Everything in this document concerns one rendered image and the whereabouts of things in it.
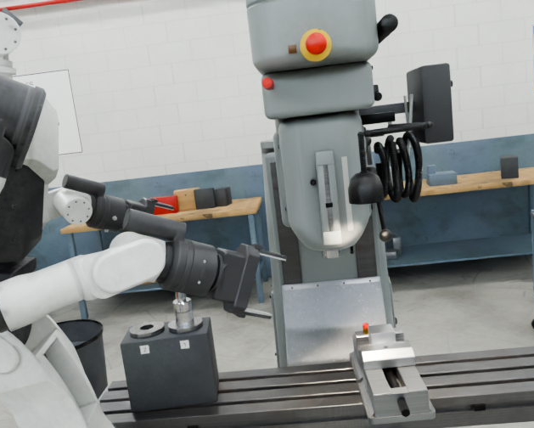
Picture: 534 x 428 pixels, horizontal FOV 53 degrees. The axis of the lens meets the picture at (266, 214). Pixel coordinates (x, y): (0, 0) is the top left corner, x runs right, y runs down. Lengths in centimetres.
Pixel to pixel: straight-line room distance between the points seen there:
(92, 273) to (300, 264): 103
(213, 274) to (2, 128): 37
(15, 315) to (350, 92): 78
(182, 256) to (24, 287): 23
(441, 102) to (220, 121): 417
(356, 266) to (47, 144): 110
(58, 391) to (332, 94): 79
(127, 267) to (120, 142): 501
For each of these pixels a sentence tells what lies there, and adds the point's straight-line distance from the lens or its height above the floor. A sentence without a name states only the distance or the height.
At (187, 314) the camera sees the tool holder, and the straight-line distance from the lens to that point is 142.
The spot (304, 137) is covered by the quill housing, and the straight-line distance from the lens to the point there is 123.
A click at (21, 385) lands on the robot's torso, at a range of 108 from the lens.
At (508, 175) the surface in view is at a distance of 522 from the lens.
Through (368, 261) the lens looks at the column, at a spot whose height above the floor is 115.
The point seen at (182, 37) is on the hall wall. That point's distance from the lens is 569.
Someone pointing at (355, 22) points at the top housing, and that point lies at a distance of 112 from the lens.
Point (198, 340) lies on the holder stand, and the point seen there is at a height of 111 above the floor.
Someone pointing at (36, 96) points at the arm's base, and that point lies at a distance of 82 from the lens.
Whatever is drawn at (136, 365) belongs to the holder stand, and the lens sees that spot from 144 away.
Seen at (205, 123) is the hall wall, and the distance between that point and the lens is 560.
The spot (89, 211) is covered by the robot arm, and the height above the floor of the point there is 147.
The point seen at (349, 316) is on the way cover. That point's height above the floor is 100.
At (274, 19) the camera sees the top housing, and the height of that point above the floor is 182.
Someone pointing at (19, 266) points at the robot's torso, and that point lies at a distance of 108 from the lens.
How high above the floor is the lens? 163
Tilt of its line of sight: 10 degrees down
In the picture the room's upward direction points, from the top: 7 degrees counter-clockwise
